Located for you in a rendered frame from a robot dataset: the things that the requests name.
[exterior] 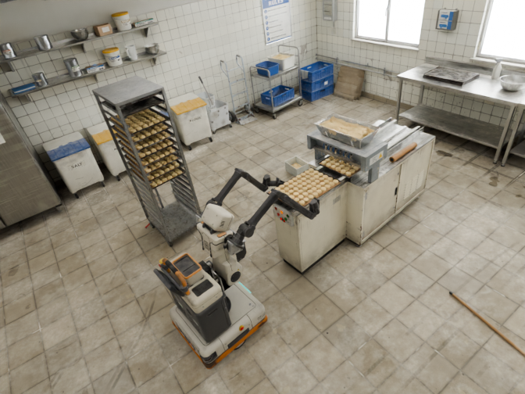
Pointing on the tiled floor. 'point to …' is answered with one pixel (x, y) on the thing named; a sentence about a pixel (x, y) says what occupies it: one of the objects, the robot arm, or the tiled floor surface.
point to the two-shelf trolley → (281, 84)
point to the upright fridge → (22, 174)
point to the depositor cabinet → (386, 187)
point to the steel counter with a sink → (494, 91)
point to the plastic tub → (295, 166)
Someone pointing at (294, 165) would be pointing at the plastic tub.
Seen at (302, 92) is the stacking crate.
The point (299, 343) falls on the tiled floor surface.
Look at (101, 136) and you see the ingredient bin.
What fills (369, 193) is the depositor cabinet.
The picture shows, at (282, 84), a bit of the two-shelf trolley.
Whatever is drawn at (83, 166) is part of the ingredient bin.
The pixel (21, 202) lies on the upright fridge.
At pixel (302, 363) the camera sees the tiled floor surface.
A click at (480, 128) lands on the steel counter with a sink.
